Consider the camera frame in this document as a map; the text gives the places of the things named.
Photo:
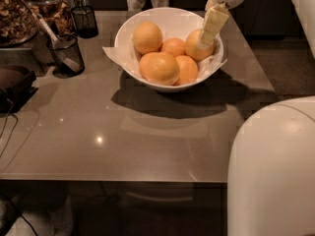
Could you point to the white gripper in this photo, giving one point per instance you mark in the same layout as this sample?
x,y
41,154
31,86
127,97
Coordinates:
x,y
215,21

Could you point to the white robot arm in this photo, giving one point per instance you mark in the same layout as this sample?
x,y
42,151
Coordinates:
x,y
271,172

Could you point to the white ceramic bowl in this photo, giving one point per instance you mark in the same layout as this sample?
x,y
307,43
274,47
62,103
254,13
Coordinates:
x,y
178,17

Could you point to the white paper bowl liner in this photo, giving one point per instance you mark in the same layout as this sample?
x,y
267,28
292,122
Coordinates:
x,y
125,55

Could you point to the small orange centre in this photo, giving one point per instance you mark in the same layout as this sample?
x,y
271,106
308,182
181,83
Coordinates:
x,y
174,46

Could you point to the large orange front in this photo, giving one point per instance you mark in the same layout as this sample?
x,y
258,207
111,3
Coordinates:
x,y
159,68

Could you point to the black mesh cup far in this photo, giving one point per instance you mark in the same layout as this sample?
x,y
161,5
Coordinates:
x,y
85,22

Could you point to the black mesh cup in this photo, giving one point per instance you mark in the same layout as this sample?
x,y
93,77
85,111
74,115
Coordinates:
x,y
85,22
67,56

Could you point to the black mesh cup near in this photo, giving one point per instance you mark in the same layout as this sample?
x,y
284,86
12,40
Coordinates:
x,y
67,56

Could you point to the metal serving scoop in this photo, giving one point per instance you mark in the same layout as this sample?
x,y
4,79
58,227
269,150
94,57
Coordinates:
x,y
34,53

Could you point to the large glass snack jar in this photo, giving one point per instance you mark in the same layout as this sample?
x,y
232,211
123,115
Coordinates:
x,y
17,24

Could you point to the dark tray device left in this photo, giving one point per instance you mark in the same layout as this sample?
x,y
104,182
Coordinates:
x,y
15,87

